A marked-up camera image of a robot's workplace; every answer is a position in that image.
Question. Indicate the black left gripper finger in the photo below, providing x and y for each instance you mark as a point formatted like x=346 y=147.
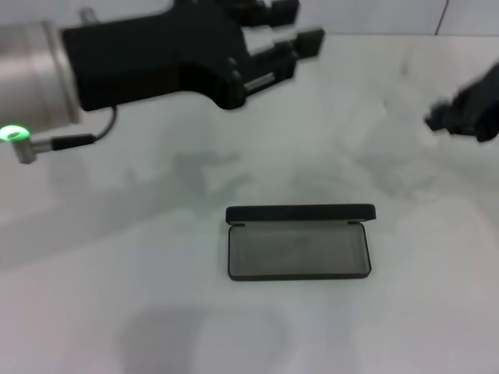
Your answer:
x=273 y=11
x=308 y=44

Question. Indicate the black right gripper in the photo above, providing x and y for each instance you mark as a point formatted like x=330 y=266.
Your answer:
x=479 y=109

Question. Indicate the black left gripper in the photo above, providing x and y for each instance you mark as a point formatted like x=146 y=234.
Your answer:
x=148 y=58

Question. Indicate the black glasses case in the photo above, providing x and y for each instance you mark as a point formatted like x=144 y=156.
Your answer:
x=296 y=253

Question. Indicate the silver stub on left gripper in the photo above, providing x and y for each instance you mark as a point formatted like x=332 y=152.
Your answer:
x=86 y=15

